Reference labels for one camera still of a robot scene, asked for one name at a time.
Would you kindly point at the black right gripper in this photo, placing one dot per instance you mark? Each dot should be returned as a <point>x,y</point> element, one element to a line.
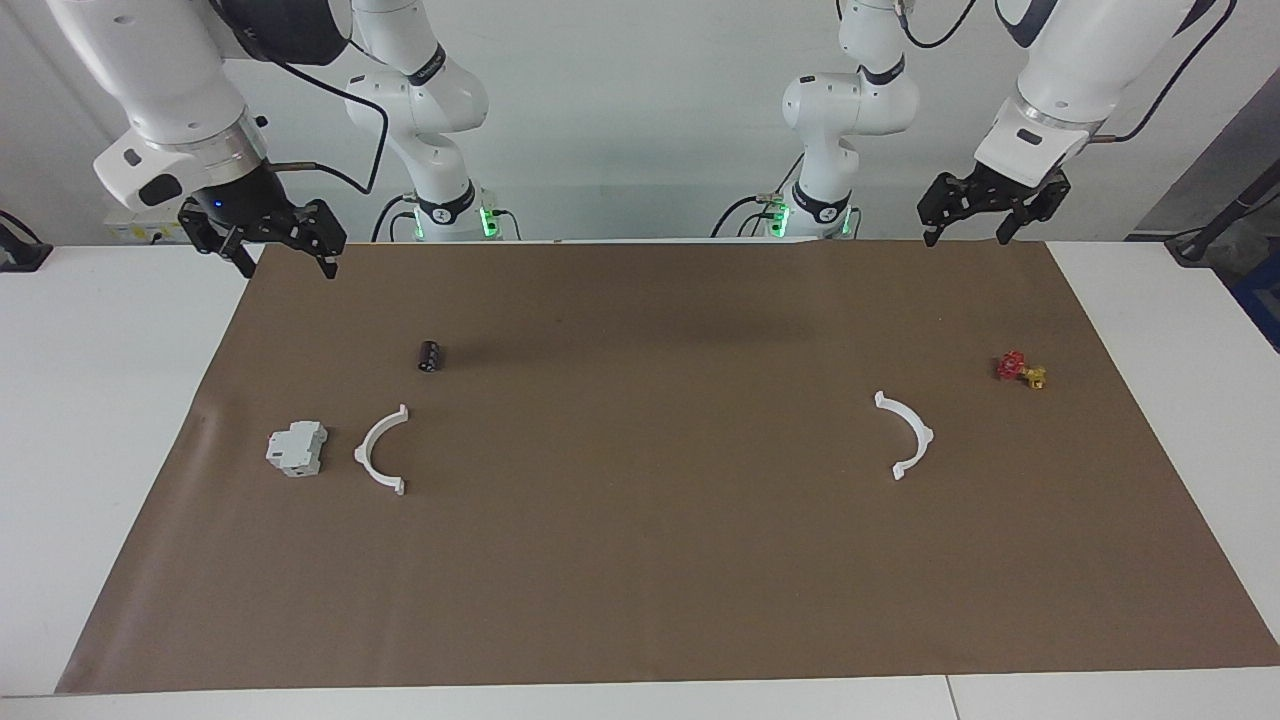
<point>245,205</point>

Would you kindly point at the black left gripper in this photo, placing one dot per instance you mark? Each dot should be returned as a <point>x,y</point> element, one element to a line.
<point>990,195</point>

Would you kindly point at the white half pipe clamp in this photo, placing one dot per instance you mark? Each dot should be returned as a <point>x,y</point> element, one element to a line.
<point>915,425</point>
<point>372,465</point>

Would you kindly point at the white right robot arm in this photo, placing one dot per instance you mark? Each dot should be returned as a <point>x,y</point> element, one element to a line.
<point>150,80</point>

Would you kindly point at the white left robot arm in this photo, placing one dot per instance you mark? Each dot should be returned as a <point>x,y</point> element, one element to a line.
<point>1050,80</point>

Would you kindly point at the red yellow valve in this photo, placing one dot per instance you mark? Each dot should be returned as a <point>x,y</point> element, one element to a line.
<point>1015,367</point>

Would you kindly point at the white power strip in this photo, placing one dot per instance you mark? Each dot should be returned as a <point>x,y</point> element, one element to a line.
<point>140,228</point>

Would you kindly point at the black cylindrical capacitor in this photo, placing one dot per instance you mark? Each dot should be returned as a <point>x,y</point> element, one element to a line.
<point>431,357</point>

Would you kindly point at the white circuit breaker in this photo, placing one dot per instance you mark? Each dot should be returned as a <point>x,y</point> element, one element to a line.
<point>297,448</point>

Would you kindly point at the black stand leg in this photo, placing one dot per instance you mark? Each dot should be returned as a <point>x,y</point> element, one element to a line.
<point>1215,225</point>

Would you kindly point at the blue crate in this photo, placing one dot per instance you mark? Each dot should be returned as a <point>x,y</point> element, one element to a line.
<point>1262,300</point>

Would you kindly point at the brown paper table mat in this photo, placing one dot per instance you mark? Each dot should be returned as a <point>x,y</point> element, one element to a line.
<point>640,560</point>

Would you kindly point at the black clamp mount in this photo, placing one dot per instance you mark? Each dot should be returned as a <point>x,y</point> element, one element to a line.
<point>22,255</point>

